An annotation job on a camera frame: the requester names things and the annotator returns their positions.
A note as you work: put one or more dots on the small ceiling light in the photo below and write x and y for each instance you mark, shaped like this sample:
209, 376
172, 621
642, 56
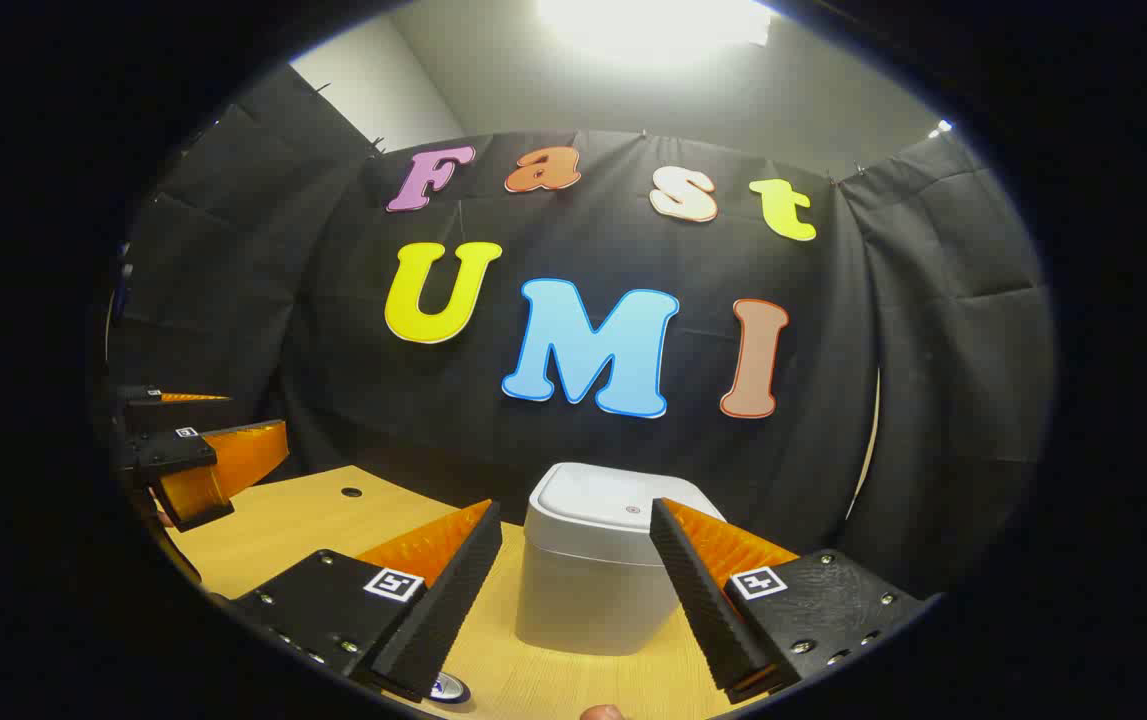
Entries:
940, 128

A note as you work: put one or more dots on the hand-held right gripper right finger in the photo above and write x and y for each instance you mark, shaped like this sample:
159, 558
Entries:
703, 600

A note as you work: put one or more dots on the grey desktop garbage bin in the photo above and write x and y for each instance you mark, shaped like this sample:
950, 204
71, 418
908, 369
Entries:
583, 590

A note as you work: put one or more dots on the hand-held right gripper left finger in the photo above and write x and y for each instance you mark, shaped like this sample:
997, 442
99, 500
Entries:
443, 610

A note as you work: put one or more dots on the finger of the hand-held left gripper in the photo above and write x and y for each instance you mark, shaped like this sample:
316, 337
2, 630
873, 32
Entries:
183, 412
243, 455

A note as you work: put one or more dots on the black backdrop cloth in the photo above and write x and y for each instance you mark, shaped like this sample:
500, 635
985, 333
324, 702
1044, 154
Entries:
383, 420

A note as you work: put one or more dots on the silver blue pop can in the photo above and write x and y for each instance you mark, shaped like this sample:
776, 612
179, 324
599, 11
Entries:
450, 688

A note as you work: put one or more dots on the ceiling light panel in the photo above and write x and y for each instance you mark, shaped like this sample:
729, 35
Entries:
653, 25

